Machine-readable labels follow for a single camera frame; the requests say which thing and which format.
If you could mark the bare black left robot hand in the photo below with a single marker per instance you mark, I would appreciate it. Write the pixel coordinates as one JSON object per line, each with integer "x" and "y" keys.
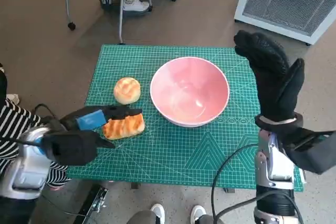
{"x": 90, "y": 120}

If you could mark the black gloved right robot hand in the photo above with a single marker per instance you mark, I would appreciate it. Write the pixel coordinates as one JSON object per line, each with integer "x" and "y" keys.
{"x": 275, "y": 85}

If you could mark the rectangular toy bread loaf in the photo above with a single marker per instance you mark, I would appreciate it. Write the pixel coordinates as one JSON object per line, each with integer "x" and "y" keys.
{"x": 126, "y": 128}

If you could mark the pink bowl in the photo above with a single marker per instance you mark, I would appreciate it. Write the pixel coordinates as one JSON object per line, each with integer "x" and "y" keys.
{"x": 189, "y": 90}

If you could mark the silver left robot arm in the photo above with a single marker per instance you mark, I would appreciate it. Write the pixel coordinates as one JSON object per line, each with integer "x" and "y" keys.
{"x": 29, "y": 161}

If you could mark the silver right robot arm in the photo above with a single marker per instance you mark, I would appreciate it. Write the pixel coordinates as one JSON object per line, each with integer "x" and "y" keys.
{"x": 273, "y": 161}

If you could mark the round toy bread bun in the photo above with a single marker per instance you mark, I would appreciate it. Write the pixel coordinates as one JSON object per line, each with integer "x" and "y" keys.
{"x": 126, "y": 90}

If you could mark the person in striped top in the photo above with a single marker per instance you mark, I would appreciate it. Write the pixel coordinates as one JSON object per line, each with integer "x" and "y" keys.
{"x": 13, "y": 119}

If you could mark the green cutting mat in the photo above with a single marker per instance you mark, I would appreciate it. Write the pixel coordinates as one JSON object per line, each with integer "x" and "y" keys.
{"x": 162, "y": 150}

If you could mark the grey metal pole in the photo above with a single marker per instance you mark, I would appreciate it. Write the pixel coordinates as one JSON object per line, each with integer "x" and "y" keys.
{"x": 121, "y": 19}

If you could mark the person with white shoes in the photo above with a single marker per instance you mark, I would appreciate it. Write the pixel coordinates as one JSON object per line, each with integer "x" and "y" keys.
{"x": 157, "y": 211}

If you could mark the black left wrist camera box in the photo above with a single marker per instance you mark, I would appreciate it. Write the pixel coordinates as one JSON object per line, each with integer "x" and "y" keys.
{"x": 68, "y": 148}

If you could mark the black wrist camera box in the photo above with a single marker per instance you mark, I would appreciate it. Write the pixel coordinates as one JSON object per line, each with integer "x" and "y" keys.
{"x": 68, "y": 148}
{"x": 309, "y": 153}

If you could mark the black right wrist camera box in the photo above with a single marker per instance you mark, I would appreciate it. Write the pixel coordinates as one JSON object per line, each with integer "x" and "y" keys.
{"x": 309, "y": 153}

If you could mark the black metal clamp rail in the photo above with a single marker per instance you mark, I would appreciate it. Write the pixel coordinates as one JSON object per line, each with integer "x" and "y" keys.
{"x": 97, "y": 197}

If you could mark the black table bracket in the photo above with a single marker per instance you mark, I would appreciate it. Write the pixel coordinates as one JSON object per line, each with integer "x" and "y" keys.
{"x": 228, "y": 190}

